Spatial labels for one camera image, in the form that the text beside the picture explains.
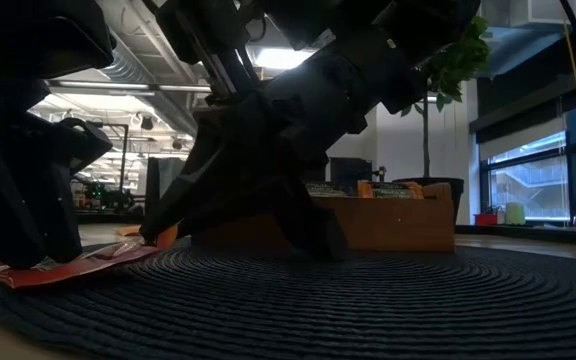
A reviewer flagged long ceiling light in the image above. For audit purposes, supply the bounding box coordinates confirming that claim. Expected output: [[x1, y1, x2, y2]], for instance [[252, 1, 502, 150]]
[[50, 79, 213, 97]]

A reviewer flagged white ceiling vent box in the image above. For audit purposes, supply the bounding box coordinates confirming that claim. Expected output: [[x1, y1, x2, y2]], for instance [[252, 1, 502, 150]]
[[509, 0, 576, 29]]

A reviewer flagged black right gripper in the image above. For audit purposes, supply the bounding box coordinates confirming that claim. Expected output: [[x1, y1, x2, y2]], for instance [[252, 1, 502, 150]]
[[155, 0, 483, 262]]

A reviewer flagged pale green cup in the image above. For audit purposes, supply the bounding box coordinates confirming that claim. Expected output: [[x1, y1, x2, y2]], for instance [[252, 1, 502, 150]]
[[504, 201, 527, 227]]

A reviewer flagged silver ceiling duct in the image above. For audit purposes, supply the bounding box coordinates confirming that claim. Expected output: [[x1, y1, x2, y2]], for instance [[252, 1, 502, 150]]
[[95, 0, 209, 136]]

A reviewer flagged red tea packet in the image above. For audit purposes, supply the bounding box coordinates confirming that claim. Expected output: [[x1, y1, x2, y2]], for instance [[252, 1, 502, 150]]
[[0, 224, 180, 291]]

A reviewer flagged wooden compartment tray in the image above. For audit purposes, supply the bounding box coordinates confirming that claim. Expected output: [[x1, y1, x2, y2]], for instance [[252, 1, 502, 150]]
[[191, 180, 457, 254]]

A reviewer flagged green plant in black pot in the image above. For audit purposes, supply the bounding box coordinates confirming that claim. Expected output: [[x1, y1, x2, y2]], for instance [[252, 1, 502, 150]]
[[391, 14, 493, 201]]

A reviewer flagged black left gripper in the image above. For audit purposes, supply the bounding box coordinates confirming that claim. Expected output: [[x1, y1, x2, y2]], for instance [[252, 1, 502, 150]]
[[0, 0, 118, 177]]

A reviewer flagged black window desk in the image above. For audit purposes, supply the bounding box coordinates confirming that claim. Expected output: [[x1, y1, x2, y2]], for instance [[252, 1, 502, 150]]
[[455, 223, 576, 247]]

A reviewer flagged background robot station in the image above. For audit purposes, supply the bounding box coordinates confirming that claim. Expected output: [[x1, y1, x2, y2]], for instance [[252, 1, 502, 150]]
[[70, 119, 144, 212]]

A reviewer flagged black window frame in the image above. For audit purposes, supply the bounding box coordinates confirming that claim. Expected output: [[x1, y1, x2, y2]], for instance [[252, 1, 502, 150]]
[[477, 94, 576, 226]]

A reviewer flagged black monitor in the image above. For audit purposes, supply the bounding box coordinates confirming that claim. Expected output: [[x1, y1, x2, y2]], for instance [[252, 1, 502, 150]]
[[329, 156, 374, 187]]

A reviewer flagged round dark woven placemat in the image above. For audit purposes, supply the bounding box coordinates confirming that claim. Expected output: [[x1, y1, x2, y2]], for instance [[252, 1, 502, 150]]
[[0, 238, 576, 360]]

